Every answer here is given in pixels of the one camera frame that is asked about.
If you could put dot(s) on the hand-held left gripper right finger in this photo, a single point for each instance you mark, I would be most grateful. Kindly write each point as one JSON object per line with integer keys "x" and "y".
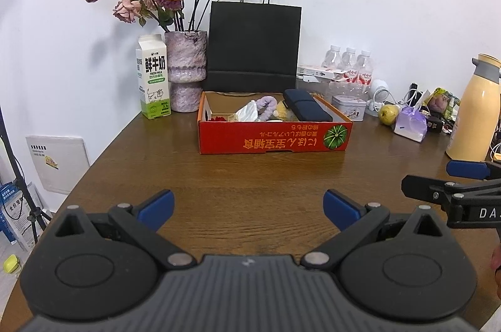
{"x": 340, "y": 212}

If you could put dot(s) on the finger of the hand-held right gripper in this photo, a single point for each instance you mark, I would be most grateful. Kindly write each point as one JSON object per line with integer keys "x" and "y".
{"x": 467, "y": 168}
{"x": 426, "y": 188}

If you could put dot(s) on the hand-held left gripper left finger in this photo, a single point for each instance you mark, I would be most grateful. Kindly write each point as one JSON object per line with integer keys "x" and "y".
{"x": 156, "y": 207}

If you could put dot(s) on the orange cardboard box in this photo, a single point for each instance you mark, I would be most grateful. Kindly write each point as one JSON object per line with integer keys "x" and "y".
{"x": 266, "y": 138}

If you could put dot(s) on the red rose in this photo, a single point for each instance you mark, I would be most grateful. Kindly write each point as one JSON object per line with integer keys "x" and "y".
{"x": 217, "y": 119}

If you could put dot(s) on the dark blue case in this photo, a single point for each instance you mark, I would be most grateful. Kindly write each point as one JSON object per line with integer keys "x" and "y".
{"x": 307, "y": 105}

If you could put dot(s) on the yellow white plush toy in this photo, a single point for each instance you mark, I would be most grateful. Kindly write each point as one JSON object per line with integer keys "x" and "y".
{"x": 285, "y": 113}

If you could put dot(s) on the purple fluffy headband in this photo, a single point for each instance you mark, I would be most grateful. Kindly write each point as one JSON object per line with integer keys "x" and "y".
{"x": 268, "y": 103}

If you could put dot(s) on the person's right hand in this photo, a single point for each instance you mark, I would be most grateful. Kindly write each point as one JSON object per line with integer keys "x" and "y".
{"x": 497, "y": 269}

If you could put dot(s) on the small black box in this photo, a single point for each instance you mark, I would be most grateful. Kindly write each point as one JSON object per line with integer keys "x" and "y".
{"x": 434, "y": 124}

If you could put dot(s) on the yellow thermos bottle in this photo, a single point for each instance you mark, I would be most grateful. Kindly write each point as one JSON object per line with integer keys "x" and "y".
{"x": 473, "y": 113}

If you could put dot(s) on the purple tissue pack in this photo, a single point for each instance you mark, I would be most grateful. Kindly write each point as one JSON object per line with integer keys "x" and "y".
{"x": 409, "y": 124}

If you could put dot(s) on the green snack bag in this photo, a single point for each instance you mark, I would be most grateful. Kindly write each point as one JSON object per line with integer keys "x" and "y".
{"x": 442, "y": 101}

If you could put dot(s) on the green apple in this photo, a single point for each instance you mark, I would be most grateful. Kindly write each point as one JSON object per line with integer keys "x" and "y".
{"x": 388, "y": 115}

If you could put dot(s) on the black charger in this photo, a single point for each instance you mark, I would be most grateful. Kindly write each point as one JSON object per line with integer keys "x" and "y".
{"x": 413, "y": 89}

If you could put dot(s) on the printed tin box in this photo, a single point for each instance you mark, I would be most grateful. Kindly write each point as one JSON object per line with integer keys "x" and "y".
{"x": 348, "y": 106}

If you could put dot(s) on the small white desk fan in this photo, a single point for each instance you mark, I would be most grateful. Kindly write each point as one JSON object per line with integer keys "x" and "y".
{"x": 379, "y": 89}

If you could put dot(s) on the black tripod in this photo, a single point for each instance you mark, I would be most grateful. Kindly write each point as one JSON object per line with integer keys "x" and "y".
{"x": 34, "y": 214}

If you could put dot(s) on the white green milk carton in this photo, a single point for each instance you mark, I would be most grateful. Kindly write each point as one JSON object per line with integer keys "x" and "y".
{"x": 154, "y": 81}

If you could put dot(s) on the clear plastic food container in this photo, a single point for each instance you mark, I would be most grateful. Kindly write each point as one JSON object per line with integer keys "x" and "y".
{"x": 319, "y": 87}

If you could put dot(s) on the blue white plastic bag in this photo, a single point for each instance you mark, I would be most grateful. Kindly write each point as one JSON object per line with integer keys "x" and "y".
{"x": 15, "y": 207}

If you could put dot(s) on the flat white carton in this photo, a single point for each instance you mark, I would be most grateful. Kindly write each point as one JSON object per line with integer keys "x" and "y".
{"x": 313, "y": 70}

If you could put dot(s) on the purple mottled vase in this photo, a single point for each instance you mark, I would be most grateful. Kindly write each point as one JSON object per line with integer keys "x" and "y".
{"x": 186, "y": 62}

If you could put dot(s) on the small yellow object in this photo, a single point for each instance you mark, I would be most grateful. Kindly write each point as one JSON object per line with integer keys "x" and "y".
{"x": 11, "y": 263}

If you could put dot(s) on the black paper bag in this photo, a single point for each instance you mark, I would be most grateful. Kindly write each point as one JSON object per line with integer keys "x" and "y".
{"x": 252, "y": 42}

